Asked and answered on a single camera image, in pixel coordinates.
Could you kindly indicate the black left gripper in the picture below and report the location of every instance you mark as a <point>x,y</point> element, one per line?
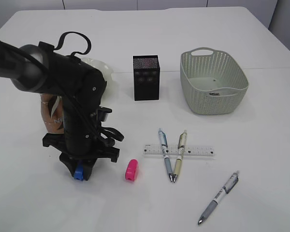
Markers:
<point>83,141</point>

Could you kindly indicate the blue pencil sharpener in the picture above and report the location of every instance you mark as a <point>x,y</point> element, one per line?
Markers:
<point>79,172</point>

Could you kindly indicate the pink pencil sharpener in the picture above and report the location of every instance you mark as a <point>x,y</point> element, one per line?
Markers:
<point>132,170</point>

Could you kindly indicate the brown coffee bottle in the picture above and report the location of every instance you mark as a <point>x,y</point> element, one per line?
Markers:
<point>52,113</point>

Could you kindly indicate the blue grey pen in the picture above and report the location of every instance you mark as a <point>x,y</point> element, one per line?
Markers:
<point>164,149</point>

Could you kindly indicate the transparent plastic ruler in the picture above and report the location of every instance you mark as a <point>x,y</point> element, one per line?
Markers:
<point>190,151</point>

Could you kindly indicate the blue grey paper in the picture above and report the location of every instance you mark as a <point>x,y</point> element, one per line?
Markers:
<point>215,94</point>

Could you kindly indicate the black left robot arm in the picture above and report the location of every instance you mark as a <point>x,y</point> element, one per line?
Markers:
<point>71,92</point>

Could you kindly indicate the pale green glass plate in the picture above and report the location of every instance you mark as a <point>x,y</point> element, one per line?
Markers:
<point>107,72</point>

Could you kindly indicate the beige pen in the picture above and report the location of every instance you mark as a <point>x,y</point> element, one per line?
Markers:
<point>180,152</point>

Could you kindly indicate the black mesh pen holder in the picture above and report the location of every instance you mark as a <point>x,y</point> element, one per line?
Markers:
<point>146,78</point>

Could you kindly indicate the white grey pen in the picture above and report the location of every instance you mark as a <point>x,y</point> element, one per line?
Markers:
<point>227,187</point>

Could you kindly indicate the pale green plastic basket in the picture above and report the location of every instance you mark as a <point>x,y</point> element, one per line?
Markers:
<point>204,70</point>

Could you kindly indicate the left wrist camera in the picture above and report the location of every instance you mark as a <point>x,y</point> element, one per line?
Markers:
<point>102,113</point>

